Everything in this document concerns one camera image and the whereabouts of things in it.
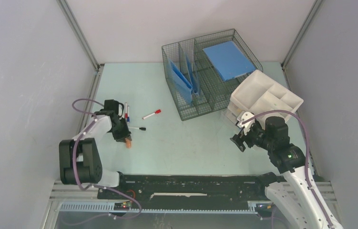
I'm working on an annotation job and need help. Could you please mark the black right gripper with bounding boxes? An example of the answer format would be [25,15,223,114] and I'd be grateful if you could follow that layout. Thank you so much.
[229,120,273,152]

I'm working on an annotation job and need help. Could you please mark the orange highlighter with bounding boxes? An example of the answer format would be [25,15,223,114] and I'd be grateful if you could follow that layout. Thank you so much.
[124,138,132,148]

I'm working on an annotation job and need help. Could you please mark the black marker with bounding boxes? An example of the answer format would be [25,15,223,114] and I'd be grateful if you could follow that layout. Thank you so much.
[128,126,146,131]

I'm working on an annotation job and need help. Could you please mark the red cap marker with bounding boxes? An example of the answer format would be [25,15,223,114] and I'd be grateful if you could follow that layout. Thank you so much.
[142,109,161,120]

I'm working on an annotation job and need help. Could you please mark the white plastic drawer organizer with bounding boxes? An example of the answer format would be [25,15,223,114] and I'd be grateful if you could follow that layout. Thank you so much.
[221,70,304,131]

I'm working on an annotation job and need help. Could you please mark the blue folder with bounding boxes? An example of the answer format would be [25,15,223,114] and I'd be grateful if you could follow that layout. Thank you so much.
[203,41,256,82]
[168,59,193,104]
[185,56,201,96]

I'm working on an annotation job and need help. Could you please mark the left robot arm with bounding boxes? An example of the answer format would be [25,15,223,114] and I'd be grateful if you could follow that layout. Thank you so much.
[59,99,132,187]

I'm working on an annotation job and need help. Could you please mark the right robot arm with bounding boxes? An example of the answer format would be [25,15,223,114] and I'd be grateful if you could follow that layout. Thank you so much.
[231,112,343,229]

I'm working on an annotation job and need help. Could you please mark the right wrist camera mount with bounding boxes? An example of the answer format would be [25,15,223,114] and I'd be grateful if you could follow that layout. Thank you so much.
[236,112,255,128]

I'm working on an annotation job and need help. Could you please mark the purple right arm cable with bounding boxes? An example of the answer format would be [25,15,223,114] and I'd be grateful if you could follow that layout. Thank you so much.
[242,109,336,229]

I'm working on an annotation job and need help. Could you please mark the green wire mesh organizer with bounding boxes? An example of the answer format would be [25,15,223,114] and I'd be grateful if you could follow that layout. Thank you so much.
[162,29,263,121]

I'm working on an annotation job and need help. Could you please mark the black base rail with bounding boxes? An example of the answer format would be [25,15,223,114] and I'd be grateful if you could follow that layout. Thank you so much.
[96,172,293,211]

